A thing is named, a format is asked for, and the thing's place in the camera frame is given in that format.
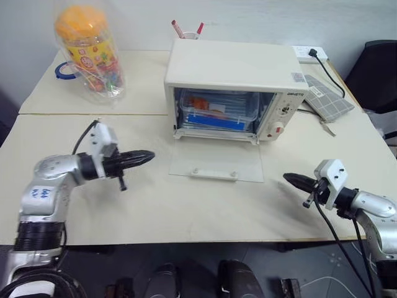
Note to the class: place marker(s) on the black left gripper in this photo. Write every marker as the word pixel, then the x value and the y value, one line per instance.
pixel 113 163

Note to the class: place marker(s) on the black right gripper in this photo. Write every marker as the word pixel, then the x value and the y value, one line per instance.
pixel 319 189

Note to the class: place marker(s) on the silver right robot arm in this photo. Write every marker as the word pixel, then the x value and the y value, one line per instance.
pixel 373 201

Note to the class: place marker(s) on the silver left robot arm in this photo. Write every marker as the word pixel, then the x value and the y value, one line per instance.
pixel 46 169

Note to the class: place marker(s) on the red oven knob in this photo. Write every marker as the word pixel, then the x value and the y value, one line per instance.
pixel 279 130

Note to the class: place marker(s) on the glass toaster oven door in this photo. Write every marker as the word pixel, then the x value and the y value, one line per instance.
pixel 217 158

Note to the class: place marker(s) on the clear food container blue lid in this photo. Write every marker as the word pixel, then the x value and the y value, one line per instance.
pixel 214 124

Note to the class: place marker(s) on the grey checked oven mitt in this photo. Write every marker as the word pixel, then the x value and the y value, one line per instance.
pixel 330 101

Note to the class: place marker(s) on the white toaster oven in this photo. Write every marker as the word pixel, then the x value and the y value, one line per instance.
pixel 229 65

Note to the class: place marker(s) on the plastic candy jar orange lid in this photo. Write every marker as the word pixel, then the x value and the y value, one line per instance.
pixel 114 91

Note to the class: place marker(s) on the brown block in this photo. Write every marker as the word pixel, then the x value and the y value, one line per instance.
pixel 290 287
pixel 119 288

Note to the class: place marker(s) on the black rounded shape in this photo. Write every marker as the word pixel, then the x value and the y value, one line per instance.
pixel 237 279

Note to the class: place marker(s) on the blue tape roll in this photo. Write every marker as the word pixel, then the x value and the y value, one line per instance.
pixel 58 74

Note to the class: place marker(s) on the white power strip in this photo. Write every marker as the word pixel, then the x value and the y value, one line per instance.
pixel 302 56

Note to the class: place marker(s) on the black chair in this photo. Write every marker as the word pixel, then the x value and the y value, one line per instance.
pixel 375 74

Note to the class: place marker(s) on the clear pen cup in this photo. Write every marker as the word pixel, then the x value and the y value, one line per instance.
pixel 190 36

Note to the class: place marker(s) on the red marker pen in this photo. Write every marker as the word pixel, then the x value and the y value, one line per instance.
pixel 200 28
pixel 178 28

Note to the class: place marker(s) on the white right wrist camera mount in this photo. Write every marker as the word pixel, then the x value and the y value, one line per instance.
pixel 333 174

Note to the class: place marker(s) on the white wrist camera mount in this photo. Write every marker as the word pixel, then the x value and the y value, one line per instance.
pixel 333 174
pixel 102 136

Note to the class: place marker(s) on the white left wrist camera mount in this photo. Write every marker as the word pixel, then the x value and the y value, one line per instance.
pixel 102 136

